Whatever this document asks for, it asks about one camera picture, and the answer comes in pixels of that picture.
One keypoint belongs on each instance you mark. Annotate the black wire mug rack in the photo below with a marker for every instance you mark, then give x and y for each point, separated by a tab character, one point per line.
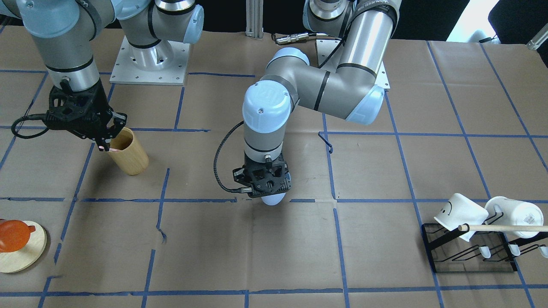
478	251

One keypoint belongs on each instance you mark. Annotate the aluminium frame post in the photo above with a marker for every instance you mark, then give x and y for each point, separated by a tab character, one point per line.
254	19

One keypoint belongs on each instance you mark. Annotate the orange cup on tree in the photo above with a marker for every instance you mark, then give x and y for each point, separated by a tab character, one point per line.
14	235

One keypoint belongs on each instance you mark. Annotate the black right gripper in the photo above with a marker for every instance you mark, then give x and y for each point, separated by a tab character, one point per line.
97	105

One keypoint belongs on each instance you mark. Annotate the wooden rack handle rod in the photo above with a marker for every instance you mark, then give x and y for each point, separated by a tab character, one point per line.
502	228

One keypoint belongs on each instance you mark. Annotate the bamboo chopstick holder cup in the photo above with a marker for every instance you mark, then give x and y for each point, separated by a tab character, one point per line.
132	158

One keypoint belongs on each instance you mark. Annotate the white mug with label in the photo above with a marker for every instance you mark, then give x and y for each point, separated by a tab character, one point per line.
505	211

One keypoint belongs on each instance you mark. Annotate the wooden mug tree stand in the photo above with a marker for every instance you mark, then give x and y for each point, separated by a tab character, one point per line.
26	256

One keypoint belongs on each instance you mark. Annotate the white smiley face mug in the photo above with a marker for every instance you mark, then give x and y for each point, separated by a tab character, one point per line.
460	210

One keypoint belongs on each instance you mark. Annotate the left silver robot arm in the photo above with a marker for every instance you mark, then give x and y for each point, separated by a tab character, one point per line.
364	28

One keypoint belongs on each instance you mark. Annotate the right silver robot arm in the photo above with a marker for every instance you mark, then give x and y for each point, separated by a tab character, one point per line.
62	31

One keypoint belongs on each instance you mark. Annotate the light blue plastic cup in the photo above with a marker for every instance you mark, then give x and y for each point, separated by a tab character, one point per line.
274	199

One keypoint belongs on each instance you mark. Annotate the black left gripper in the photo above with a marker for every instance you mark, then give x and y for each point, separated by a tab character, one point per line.
287	170

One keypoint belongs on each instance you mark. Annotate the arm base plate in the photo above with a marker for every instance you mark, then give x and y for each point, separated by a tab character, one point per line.
324	47
163	64

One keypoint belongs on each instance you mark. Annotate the pink chopstick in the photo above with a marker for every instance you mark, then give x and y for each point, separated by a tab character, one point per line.
112	150

